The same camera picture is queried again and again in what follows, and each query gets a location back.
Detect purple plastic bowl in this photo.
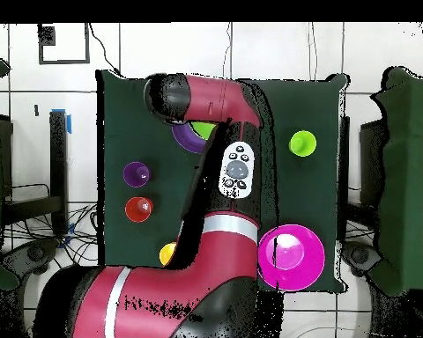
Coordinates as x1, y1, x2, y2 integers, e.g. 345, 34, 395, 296
171, 121, 211, 155

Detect large green plastic bowl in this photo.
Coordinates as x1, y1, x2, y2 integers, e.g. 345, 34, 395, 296
189, 120, 219, 142

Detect purple plastic cup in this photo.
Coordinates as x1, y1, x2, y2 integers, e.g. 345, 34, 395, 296
122, 160, 152, 188

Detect orange plastic cup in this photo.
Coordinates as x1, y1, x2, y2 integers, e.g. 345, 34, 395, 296
124, 195, 155, 224

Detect yellow plastic cup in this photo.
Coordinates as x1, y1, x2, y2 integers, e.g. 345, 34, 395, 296
159, 241, 179, 268

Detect dark green tablecloth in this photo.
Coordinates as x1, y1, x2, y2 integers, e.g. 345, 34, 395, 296
95, 69, 349, 295

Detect lime green plastic cup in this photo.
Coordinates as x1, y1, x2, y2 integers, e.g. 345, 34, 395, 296
287, 129, 317, 158

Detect large pink plastic bowl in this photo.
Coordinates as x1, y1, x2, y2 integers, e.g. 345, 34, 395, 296
256, 224, 326, 292

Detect black metal stand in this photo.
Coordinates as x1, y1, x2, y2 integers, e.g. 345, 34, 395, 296
48, 110, 69, 237

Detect black office chair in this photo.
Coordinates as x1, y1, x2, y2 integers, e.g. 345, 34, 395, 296
341, 240, 383, 277
1, 237, 61, 283

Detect tangle of cables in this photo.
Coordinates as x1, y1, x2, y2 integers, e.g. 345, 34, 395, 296
1, 202, 101, 272

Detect thin black cable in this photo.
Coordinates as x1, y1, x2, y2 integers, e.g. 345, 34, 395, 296
88, 23, 122, 77

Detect black square frame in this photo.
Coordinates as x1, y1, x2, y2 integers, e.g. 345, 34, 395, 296
37, 23, 91, 65

